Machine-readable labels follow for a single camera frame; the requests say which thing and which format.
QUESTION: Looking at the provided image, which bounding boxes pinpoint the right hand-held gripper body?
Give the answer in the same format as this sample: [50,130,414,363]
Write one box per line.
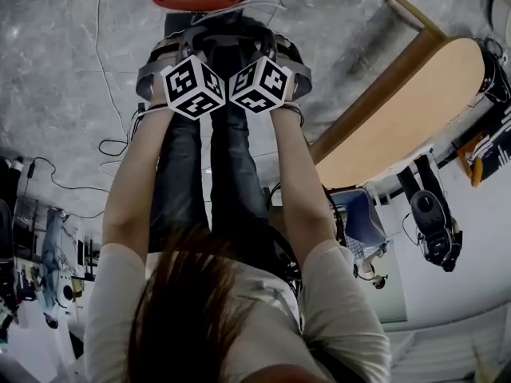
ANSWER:
[229,30,294,114]

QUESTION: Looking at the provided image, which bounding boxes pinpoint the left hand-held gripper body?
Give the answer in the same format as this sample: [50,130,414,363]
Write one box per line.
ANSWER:
[160,29,227,120]

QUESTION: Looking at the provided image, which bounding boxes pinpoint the person's left forearm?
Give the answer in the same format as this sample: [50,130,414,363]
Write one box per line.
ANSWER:
[101,105,172,263]

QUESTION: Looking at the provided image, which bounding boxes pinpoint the person's right forearm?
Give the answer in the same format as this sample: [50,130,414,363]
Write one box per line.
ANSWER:
[271,101,339,265]

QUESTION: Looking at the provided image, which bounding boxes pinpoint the person's dark jeans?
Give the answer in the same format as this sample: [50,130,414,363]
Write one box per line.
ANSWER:
[148,14,275,263]

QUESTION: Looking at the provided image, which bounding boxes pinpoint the oval wooden table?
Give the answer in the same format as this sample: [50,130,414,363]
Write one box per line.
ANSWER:
[309,0,487,190]

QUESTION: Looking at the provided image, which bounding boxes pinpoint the blue chair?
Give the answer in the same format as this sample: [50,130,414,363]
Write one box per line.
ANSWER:
[329,188,389,249]

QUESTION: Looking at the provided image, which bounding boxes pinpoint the orange cushion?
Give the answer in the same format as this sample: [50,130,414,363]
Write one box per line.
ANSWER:
[457,133,485,187]

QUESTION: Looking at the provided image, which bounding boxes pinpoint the person's white shirt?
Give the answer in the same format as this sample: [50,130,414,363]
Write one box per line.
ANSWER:
[83,237,392,383]

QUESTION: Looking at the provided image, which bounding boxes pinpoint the black white striped mat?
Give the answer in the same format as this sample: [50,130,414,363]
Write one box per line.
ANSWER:
[453,101,511,189]

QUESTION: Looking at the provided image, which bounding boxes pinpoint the white power cable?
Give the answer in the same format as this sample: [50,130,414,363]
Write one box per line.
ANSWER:
[94,0,129,143]

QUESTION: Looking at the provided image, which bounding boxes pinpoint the thin black cable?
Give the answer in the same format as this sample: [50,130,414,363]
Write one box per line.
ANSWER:
[23,156,111,219]

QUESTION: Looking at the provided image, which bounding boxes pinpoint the black device with cables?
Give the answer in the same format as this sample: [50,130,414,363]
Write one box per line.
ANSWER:
[477,38,511,105]

